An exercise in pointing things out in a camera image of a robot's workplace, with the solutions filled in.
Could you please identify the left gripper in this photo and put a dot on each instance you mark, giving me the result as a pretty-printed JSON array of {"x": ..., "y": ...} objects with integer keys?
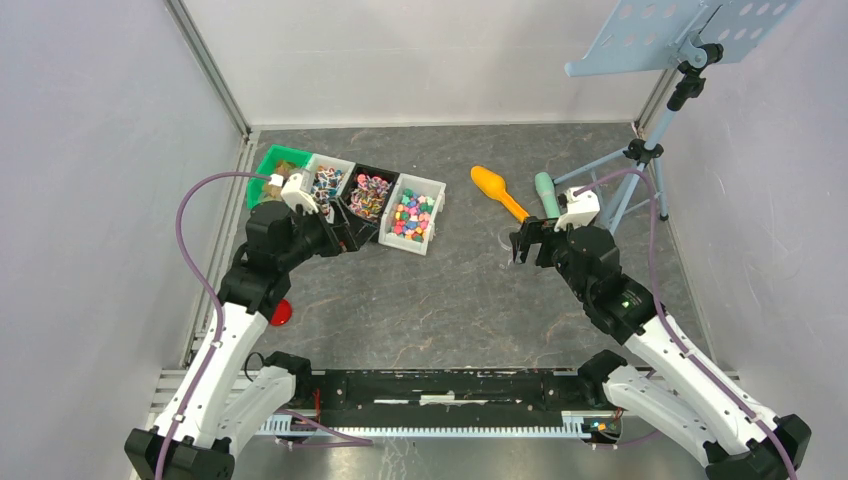
[{"x": 339, "y": 238}]

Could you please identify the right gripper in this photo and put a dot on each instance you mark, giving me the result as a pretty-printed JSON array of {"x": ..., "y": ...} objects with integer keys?
[{"x": 535, "y": 230}]

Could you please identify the orange plastic scoop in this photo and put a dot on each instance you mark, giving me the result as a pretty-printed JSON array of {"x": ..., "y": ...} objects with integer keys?
[{"x": 494, "y": 187}]

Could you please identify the clear plastic jar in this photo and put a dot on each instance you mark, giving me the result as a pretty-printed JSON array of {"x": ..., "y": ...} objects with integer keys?
[{"x": 503, "y": 239}]

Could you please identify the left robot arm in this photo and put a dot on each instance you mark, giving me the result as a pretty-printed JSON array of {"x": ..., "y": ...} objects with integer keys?
[{"x": 202, "y": 430}]

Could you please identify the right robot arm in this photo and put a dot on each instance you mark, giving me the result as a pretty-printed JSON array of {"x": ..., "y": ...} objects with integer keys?
[{"x": 731, "y": 434}]

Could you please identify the black swirl lollipop bin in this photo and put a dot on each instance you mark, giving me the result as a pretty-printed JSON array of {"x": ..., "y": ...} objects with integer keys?
[{"x": 365, "y": 199}]

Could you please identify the white lollipop bin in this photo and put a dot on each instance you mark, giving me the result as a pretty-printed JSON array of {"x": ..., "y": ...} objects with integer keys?
[{"x": 329, "y": 177}]

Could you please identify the white star candy bin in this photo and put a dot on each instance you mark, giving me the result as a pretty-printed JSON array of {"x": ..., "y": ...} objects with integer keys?
[{"x": 409, "y": 218}]

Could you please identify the green candy bin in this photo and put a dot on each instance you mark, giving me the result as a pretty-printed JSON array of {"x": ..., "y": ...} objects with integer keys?
[{"x": 277, "y": 156}]

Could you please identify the red jar lid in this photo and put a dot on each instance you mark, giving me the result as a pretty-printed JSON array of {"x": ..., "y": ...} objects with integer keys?
[{"x": 282, "y": 314}]

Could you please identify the blue music stand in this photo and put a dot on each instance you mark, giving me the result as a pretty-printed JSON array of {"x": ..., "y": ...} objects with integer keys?
[{"x": 680, "y": 39}]

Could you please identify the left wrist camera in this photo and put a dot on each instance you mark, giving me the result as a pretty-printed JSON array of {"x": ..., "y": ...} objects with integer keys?
[{"x": 294, "y": 191}]

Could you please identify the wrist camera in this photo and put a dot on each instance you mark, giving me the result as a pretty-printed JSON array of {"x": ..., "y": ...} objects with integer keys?
[
  {"x": 294, "y": 191},
  {"x": 577, "y": 210}
]

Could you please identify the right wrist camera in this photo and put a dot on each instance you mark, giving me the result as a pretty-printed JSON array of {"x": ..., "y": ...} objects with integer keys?
[{"x": 577, "y": 210}]

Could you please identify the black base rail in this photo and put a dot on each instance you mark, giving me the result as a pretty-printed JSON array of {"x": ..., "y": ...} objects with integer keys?
[{"x": 448, "y": 398}]

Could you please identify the aluminium frame post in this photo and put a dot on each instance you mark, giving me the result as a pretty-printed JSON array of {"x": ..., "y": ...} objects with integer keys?
[{"x": 202, "y": 54}]

